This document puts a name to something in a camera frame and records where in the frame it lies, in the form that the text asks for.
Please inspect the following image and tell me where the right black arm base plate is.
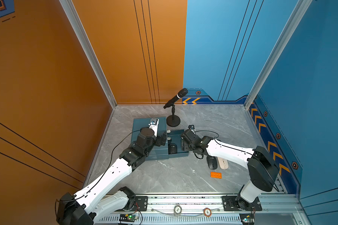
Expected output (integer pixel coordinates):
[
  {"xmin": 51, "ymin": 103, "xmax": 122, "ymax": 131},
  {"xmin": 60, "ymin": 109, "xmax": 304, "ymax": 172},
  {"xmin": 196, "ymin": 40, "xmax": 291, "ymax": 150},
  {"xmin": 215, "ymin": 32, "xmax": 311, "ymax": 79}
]
[{"xmin": 222, "ymin": 196, "xmax": 263, "ymax": 212}]

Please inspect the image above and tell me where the green circuit board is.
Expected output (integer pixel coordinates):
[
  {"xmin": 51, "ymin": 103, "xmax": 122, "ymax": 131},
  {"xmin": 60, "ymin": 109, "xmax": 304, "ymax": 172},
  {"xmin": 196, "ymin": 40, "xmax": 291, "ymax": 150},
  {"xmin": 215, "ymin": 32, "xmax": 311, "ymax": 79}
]
[
  {"xmin": 239, "ymin": 214, "xmax": 255, "ymax": 225},
  {"xmin": 119, "ymin": 214, "xmax": 139, "ymax": 223}
]

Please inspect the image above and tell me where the aluminium front rail frame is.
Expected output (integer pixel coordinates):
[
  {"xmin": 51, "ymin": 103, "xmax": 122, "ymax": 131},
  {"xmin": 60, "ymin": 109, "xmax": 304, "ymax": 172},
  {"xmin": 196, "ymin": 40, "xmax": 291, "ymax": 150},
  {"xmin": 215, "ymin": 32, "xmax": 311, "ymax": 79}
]
[{"xmin": 94, "ymin": 194, "xmax": 310, "ymax": 225}]

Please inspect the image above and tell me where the left green circuit board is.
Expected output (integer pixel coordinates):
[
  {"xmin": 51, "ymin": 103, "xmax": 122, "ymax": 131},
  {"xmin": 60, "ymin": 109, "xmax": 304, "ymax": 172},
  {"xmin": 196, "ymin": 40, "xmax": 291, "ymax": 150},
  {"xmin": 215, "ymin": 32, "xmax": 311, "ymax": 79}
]
[{"xmin": 119, "ymin": 214, "xmax": 139, "ymax": 223}]

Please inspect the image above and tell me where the right green circuit board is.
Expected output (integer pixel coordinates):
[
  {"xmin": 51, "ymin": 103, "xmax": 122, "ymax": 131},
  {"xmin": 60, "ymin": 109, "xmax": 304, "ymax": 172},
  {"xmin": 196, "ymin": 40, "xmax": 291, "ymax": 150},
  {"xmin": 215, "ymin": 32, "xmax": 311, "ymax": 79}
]
[{"xmin": 239, "ymin": 214, "xmax": 255, "ymax": 225}]

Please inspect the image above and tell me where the black microphone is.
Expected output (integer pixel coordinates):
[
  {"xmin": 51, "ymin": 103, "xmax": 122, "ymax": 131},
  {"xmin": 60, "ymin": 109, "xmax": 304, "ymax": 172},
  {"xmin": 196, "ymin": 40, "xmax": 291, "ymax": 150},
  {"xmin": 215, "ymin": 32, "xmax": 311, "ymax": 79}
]
[{"xmin": 163, "ymin": 88, "xmax": 188, "ymax": 109}]

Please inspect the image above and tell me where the black microphone stand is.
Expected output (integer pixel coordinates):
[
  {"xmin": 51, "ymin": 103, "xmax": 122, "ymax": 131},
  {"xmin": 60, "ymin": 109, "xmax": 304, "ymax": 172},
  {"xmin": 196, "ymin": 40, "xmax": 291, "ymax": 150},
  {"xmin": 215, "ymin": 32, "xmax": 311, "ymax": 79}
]
[{"xmin": 166, "ymin": 104, "xmax": 181, "ymax": 127}]

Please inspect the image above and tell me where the teal bottom drawer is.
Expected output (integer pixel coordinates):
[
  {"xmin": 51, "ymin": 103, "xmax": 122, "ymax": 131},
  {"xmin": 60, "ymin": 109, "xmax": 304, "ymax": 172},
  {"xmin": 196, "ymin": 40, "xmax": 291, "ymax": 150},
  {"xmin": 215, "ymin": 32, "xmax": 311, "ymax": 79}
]
[{"xmin": 167, "ymin": 129, "xmax": 189, "ymax": 158}]

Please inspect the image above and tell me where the grey round rail sticker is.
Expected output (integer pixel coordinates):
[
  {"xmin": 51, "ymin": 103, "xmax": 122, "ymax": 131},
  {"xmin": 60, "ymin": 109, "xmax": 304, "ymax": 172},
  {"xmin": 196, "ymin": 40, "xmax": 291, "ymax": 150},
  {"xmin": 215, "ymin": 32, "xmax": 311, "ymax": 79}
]
[{"xmin": 174, "ymin": 205, "xmax": 182, "ymax": 215}]

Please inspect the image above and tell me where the teal drawer cabinet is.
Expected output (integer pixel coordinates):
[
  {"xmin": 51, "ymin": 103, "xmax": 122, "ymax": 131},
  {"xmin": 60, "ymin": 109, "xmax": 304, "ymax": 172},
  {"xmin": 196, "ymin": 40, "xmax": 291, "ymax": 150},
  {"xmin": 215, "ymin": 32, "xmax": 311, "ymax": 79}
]
[{"xmin": 131, "ymin": 117, "xmax": 169, "ymax": 160}]

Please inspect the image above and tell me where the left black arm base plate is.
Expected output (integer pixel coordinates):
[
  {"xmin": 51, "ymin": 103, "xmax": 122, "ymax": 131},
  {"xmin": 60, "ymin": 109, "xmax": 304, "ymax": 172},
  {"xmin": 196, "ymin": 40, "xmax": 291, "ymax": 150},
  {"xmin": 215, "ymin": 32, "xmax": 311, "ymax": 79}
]
[{"xmin": 116, "ymin": 196, "xmax": 148, "ymax": 212}]

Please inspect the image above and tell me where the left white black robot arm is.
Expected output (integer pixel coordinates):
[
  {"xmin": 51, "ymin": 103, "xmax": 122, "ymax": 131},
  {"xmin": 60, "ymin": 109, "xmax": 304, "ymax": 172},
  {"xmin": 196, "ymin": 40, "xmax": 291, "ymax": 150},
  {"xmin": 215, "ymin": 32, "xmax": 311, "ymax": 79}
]
[{"xmin": 55, "ymin": 128, "xmax": 167, "ymax": 225}]

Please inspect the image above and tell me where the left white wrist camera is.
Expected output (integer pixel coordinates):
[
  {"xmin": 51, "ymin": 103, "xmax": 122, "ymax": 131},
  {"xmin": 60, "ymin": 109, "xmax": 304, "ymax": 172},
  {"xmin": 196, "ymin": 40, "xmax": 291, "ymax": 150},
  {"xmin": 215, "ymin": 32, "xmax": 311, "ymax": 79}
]
[{"xmin": 149, "ymin": 118, "xmax": 159, "ymax": 137}]

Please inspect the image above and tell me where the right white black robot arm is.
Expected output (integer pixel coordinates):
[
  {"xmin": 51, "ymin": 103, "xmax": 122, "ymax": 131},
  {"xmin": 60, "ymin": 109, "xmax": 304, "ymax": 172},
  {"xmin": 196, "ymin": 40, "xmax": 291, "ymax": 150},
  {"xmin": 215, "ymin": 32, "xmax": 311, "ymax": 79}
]
[{"xmin": 181, "ymin": 129, "xmax": 279, "ymax": 211}]

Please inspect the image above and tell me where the orange toy brick plate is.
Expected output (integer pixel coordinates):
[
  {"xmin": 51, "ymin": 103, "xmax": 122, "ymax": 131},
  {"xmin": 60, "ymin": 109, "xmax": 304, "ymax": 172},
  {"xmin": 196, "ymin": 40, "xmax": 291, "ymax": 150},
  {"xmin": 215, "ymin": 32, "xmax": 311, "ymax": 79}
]
[{"xmin": 210, "ymin": 172, "xmax": 222, "ymax": 179}]

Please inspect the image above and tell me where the orange round rail sticker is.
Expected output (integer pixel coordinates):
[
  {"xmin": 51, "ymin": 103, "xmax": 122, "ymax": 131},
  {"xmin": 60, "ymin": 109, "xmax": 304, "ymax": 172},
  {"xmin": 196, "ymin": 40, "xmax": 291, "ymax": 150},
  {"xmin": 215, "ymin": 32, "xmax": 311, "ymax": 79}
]
[{"xmin": 203, "ymin": 208, "xmax": 212, "ymax": 217}]

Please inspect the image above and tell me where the black computer mouse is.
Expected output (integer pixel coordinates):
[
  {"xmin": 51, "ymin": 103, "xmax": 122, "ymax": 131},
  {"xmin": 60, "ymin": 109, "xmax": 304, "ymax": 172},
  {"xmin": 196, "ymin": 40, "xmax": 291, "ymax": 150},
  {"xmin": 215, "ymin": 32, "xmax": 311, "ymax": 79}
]
[
  {"xmin": 206, "ymin": 156, "xmax": 218, "ymax": 170},
  {"xmin": 168, "ymin": 143, "xmax": 177, "ymax": 155}
]

